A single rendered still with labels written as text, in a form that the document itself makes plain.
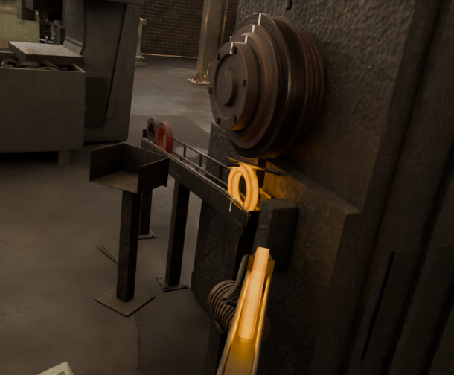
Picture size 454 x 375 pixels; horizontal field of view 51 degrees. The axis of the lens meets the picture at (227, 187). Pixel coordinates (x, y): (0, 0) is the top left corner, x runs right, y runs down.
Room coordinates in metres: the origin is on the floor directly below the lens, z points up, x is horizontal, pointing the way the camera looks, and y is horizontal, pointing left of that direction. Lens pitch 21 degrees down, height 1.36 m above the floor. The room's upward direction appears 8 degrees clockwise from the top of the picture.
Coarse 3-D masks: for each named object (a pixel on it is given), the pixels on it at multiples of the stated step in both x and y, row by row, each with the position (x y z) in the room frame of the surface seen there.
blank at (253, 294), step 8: (256, 272) 0.96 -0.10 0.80; (256, 280) 0.93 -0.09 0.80; (248, 288) 0.91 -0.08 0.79; (256, 288) 0.91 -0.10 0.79; (248, 296) 0.89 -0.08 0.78; (256, 296) 0.89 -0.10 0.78; (248, 304) 0.88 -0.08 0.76; (256, 304) 0.88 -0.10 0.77; (248, 312) 0.87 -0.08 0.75; (256, 312) 0.87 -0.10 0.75; (240, 320) 0.87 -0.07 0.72; (248, 320) 0.87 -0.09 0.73; (240, 328) 0.87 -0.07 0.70; (248, 328) 0.87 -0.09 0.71; (240, 336) 0.89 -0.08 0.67; (248, 336) 0.88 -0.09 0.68
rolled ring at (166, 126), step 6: (162, 126) 2.40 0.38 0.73; (168, 126) 2.37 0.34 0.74; (156, 132) 2.48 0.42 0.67; (162, 132) 2.46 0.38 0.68; (168, 132) 2.35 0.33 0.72; (156, 138) 2.47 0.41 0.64; (162, 138) 2.47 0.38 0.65; (168, 138) 2.33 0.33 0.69; (156, 144) 2.46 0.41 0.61; (162, 144) 2.45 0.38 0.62; (168, 144) 2.33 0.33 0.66; (168, 150) 2.33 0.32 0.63
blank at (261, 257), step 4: (260, 248) 1.12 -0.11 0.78; (264, 248) 1.13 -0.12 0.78; (256, 252) 1.09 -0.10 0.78; (260, 252) 1.09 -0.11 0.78; (264, 252) 1.09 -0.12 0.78; (268, 252) 1.10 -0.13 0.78; (256, 256) 1.07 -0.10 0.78; (260, 256) 1.07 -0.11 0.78; (264, 256) 1.08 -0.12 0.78; (268, 256) 1.08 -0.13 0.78; (256, 260) 1.06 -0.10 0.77; (260, 260) 1.06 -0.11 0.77; (264, 260) 1.06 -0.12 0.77; (256, 264) 1.05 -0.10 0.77; (260, 264) 1.05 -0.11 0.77; (264, 264) 1.05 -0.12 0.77; (256, 268) 1.04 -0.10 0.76; (260, 268) 1.05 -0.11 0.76; (264, 268) 1.05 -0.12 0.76; (264, 272) 1.04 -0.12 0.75; (264, 276) 1.05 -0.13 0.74; (260, 296) 1.06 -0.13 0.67
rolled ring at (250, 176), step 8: (232, 168) 1.66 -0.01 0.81; (240, 168) 1.61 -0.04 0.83; (248, 168) 1.58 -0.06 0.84; (232, 176) 1.65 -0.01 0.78; (248, 176) 1.55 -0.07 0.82; (256, 176) 1.56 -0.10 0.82; (232, 184) 1.66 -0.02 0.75; (248, 184) 1.55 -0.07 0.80; (256, 184) 1.55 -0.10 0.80; (232, 192) 1.65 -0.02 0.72; (248, 192) 1.54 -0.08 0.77; (256, 192) 1.53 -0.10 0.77; (232, 200) 1.63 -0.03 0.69; (240, 200) 1.63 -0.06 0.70; (248, 200) 1.53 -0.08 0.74; (256, 200) 1.53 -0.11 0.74; (248, 208) 1.53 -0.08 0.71
